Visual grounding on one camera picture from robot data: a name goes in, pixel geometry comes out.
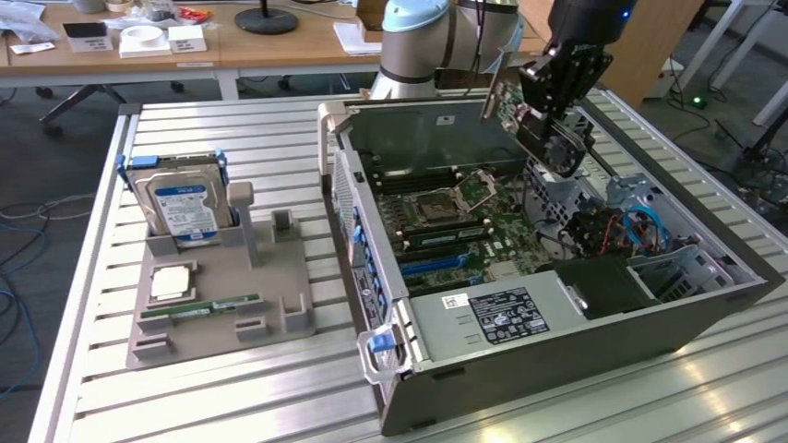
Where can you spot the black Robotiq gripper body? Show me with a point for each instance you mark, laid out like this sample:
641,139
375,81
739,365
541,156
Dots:
591,23

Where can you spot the green GPU with black fan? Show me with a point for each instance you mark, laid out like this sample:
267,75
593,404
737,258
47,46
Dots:
558,161

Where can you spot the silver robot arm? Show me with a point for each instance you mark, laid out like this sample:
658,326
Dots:
419,51

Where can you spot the wooden cabinet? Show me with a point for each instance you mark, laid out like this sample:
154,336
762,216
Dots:
665,55

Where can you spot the black device with green light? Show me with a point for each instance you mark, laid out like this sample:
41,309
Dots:
698,100

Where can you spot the metal disk bay cage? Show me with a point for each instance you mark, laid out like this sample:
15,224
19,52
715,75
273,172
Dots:
683,272
554,198

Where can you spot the CPU socket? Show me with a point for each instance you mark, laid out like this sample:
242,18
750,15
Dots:
438,207

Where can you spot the white paper stack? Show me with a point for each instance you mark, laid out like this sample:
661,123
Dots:
354,41

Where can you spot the brown cardboard box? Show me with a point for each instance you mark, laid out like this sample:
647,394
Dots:
370,14

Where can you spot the green motherboard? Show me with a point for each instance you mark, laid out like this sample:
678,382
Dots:
511,244

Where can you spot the silver chipset heatsink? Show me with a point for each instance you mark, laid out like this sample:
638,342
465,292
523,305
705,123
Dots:
509,271

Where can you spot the blue expansion slot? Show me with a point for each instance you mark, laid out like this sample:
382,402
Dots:
431,265

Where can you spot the wooden desk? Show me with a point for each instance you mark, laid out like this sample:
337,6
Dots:
81,62
278,46

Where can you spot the black round lamp base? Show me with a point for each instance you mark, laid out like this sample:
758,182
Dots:
265,20

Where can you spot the grey power supply unit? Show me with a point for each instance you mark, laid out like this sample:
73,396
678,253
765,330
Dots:
431,323

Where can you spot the red small item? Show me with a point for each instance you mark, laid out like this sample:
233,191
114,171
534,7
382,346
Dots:
191,16

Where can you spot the white labelled box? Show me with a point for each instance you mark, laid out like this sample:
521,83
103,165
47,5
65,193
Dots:
185,34

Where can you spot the grey open PC case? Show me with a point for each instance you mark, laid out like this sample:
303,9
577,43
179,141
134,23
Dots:
554,369

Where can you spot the blue case latch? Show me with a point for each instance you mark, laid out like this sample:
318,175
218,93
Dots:
378,344

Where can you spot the dark grey pouch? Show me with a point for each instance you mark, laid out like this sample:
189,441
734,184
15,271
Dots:
161,14

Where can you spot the flat white box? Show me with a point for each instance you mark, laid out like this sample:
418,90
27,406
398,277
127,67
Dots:
145,51

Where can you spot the white tape roll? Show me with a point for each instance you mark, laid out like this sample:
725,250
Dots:
141,41

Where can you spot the grey parts rack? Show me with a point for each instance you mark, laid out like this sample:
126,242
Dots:
215,277

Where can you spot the beige tape roll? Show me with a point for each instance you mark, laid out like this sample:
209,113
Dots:
118,5

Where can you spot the silver CPU chip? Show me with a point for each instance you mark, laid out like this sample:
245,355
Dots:
171,282

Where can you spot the white box with black top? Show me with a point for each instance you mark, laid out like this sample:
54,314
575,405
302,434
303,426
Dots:
90,44

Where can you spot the grey cup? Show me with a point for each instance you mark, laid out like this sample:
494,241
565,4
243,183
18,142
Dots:
89,5

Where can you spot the black wheeled stand base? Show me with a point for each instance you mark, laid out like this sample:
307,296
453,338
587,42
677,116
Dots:
74,99

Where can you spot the white label card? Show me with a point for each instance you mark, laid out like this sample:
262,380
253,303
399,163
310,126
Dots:
31,47

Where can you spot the clear plastic bag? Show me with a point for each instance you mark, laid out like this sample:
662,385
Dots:
25,20

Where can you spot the white wall box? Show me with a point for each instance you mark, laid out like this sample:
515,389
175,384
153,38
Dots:
669,83

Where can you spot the white desk frame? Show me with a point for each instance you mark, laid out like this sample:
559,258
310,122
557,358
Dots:
777,104

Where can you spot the hard disk with blue bracket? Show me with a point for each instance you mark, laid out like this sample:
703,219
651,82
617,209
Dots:
179,207

